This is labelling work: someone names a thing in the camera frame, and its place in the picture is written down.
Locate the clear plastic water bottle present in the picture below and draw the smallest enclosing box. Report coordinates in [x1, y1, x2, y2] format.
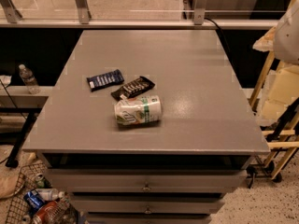
[19, 64, 40, 94]

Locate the black snack wrapper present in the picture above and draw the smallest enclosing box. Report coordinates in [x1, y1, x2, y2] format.
[111, 77, 155, 101]

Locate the middle grey drawer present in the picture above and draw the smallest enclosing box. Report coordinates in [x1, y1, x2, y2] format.
[71, 194, 224, 215]

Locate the green soda can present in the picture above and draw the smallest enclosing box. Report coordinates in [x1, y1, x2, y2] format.
[35, 174, 49, 189]

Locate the plastic bottle in basket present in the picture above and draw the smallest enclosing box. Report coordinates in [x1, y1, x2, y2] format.
[36, 189, 65, 201]

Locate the blue snack bag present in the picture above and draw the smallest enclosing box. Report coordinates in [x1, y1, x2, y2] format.
[23, 189, 45, 214]

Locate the metal railing frame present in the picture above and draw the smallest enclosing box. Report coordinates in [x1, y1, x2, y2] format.
[0, 0, 278, 29]

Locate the grey side bench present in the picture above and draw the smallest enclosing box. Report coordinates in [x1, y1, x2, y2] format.
[0, 86, 53, 168]

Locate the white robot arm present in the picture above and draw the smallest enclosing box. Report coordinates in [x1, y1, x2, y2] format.
[273, 0, 299, 64]

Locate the white green 7up can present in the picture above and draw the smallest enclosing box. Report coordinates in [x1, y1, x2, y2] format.
[114, 95, 163, 125]

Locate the blue snack wrapper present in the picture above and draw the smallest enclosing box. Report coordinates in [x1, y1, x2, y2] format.
[87, 69, 124, 91]

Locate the black power cable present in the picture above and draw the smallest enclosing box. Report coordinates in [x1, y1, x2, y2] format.
[204, 17, 233, 61]

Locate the red soda can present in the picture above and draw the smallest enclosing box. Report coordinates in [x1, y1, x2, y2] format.
[32, 201, 57, 224]

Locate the grey drawer cabinet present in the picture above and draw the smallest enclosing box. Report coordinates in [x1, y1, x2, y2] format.
[24, 30, 268, 224]

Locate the wire mesh basket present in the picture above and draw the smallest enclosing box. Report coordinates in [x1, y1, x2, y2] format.
[5, 163, 78, 224]

